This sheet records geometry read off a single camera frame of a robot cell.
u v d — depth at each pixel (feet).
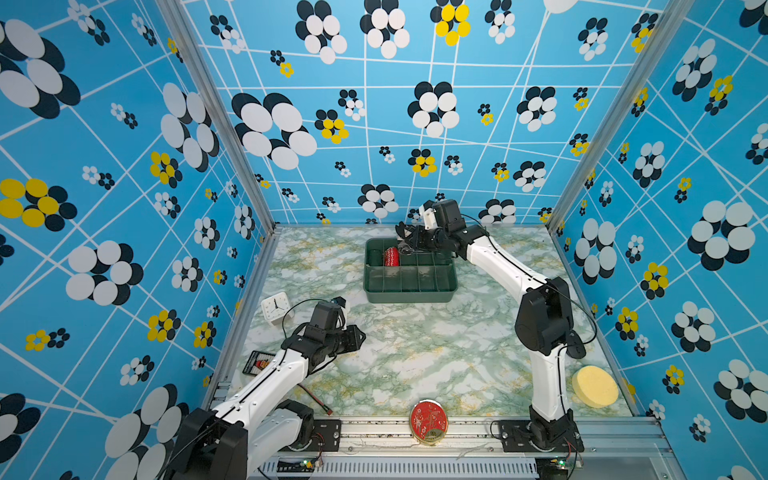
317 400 2.59
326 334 2.15
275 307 3.07
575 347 2.83
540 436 2.12
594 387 2.58
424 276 3.43
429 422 2.38
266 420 1.90
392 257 3.41
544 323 1.73
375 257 3.43
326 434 2.41
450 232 2.36
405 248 2.92
